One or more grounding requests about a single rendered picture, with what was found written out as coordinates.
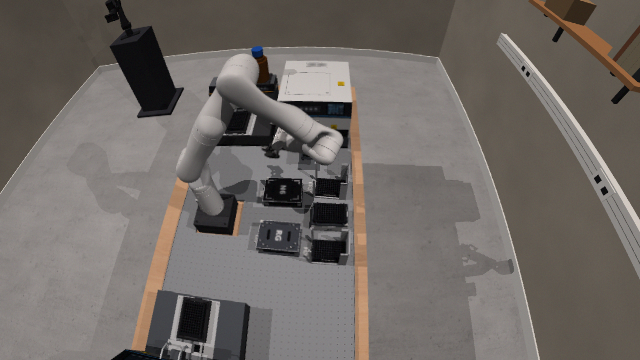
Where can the blue bottle cap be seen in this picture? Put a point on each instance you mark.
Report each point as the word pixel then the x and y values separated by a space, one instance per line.
pixel 257 51

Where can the brown glass bottle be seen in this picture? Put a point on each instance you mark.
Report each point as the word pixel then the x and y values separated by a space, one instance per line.
pixel 263 71

